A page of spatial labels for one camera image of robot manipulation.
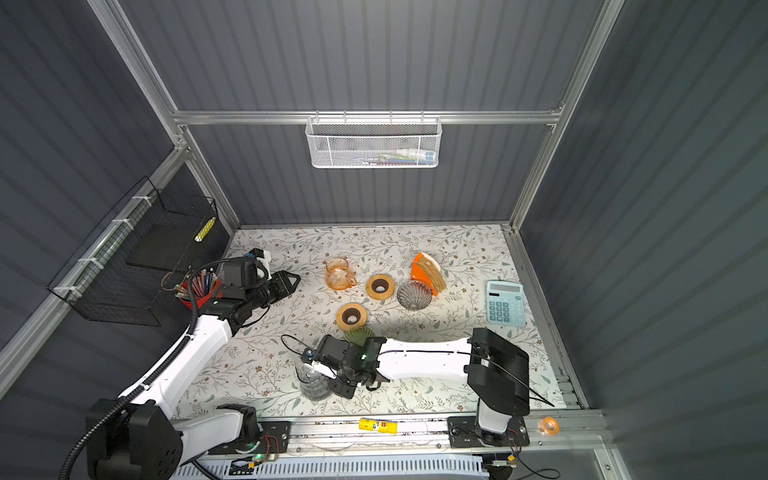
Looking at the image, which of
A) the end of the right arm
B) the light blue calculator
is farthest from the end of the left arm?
the light blue calculator

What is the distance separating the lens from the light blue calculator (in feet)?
3.12

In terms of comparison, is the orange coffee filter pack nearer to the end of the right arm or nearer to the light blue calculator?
the light blue calculator

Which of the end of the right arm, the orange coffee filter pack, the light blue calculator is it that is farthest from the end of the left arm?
the light blue calculator

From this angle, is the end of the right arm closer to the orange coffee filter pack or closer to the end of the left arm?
the end of the left arm

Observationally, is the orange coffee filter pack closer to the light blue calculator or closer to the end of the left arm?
the light blue calculator

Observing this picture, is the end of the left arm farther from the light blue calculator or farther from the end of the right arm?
the light blue calculator

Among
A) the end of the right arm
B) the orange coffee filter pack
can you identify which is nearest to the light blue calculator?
the orange coffee filter pack

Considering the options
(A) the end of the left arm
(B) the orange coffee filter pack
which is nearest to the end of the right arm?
(A) the end of the left arm
